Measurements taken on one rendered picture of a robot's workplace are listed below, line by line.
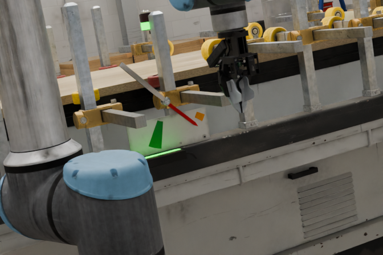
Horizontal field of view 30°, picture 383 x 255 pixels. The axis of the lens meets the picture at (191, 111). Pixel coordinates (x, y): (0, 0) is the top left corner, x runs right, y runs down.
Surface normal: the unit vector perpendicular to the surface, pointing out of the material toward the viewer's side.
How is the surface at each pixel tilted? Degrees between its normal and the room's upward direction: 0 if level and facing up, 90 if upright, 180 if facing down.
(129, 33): 90
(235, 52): 90
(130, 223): 90
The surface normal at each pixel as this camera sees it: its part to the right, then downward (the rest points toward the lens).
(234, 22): 0.22, 0.11
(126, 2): 0.47, 0.06
